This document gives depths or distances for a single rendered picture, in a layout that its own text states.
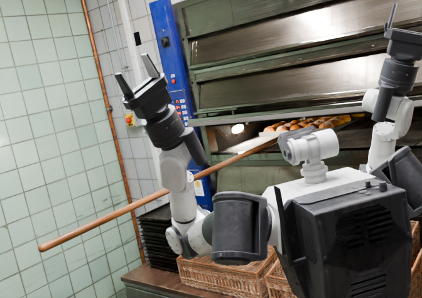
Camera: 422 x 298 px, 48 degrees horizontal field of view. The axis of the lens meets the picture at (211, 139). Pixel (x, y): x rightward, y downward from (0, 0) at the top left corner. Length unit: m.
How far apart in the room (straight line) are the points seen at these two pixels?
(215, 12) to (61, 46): 1.17
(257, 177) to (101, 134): 1.27
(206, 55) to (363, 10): 0.94
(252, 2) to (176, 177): 1.57
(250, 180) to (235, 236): 1.75
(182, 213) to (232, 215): 0.26
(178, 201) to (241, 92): 1.48
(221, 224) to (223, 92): 1.75
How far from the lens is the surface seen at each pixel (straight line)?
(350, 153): 2.40
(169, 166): 1.15
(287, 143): 1.11
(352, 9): 2.31
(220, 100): 2.75
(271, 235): 1.08
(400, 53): 1.32
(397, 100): 1.33
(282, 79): 2.51
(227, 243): 1.04
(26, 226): 3.22
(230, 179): 2.87
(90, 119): 3.45
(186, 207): 1.27
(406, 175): 1.20
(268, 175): 2.70
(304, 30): 2.40
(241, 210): 1.06
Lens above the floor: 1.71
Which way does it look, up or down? 9 degrees down
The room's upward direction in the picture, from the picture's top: 11 degrees counter-clockwise
